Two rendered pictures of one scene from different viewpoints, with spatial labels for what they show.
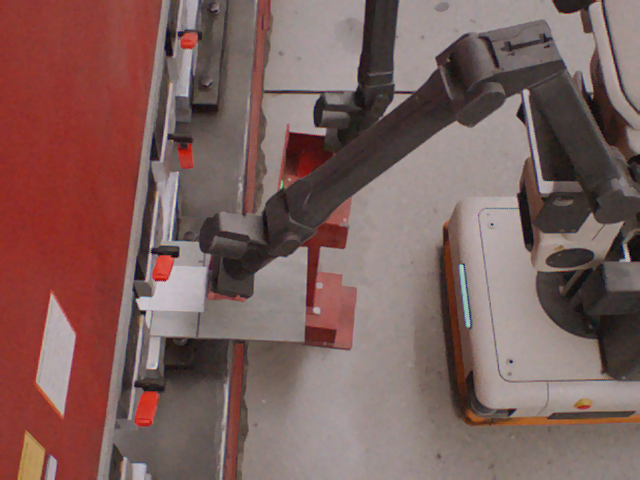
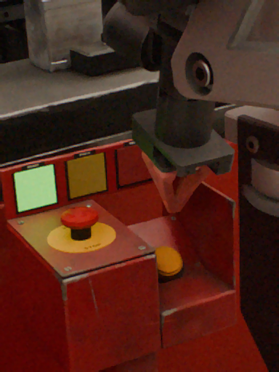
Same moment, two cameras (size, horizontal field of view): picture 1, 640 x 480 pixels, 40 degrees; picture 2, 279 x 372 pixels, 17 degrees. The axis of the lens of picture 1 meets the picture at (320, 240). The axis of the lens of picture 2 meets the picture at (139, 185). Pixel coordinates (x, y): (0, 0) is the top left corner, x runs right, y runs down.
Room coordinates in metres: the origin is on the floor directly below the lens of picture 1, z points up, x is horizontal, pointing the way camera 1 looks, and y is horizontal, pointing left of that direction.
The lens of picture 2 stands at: (0.58, -0.82, 1.21)
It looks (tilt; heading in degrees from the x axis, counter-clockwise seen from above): 23 degrees down; 64
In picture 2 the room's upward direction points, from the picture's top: 3 degrees counter-clockwise
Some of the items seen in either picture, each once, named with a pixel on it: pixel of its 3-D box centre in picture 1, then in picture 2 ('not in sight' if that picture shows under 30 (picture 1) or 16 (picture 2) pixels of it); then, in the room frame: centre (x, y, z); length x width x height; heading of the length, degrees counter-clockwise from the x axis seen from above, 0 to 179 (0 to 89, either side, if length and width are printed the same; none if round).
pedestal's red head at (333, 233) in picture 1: (316, 187); (119, 248); (0.95, 0.02, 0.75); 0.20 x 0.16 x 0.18; 1
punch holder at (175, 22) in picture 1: (154, 18); not in sight; (0.94, 0.32, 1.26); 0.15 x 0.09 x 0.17; 5
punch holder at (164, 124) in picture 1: (140, 118); not in sight; (0.74, 0.30, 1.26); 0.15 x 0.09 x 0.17; 5
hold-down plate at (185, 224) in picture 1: (186, 290); not in sight; (0.62, 0.24, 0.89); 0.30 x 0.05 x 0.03; 5
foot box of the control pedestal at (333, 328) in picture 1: (313, 306); not in sight; (0.95, -0.01, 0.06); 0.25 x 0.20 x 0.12; 91
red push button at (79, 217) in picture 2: not in sight; (80, 227); (0.91, 0.01, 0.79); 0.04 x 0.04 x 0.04
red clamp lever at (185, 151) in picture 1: (181, 150); not in sight; (0.73, 0.24, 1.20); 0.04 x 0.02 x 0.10; 95
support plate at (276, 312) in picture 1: (231, 290); not in sight; (0.58, 0.14, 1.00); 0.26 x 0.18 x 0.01; 95
